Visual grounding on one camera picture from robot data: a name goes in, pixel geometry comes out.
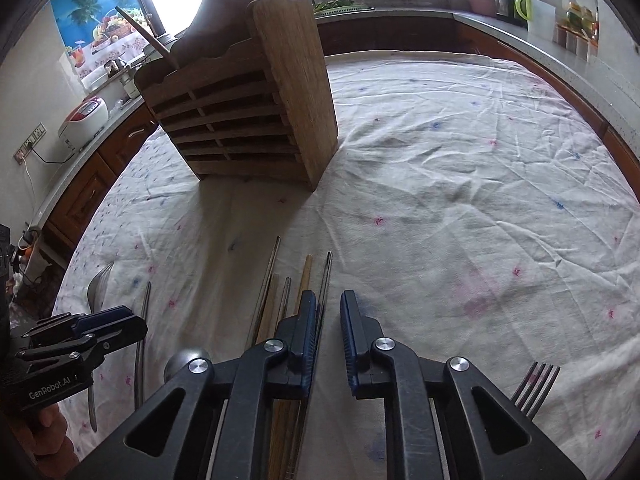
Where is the steel spoon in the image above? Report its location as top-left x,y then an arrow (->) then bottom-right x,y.
87,262 -> 114,432

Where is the left hand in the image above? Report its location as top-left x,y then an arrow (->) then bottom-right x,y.
10,404 -> 79,479

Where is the steel fork left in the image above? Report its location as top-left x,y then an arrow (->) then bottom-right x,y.
134,282 -> 152,410

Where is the steel fork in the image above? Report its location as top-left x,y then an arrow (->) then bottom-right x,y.
134,282 -> 152,410
511,362 -> 561,420

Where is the steel fork right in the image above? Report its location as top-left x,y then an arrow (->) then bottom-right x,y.
511,362 -> 561,420

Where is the white floral tablecloth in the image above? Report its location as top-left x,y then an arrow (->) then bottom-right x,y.
55,52 -> 639,479

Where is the red white rice cooker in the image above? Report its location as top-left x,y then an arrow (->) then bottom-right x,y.
58,96 -> 110,152

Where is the wooden utensil holder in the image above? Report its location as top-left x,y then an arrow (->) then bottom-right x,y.
134,0 -> 338,188

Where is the tropical fruit poster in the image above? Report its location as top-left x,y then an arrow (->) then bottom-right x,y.
51,0 -> 149,80

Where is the green vegetables basket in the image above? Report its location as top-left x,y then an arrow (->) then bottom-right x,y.
314,0 -> 369,13

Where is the spice jar set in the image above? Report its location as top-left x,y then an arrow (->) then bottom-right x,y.
553,1 -> 599,62

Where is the pink bowl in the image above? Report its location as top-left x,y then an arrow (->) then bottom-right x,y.
466,0 -> 496,16

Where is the steel electric kettle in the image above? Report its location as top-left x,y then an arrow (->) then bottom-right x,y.
495,0 -> 515,18

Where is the wall power strip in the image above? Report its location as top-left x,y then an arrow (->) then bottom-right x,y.
13,122 -> 47,165

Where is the white pitcher green handle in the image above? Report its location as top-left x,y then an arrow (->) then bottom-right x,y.
514,0 -> 533,22

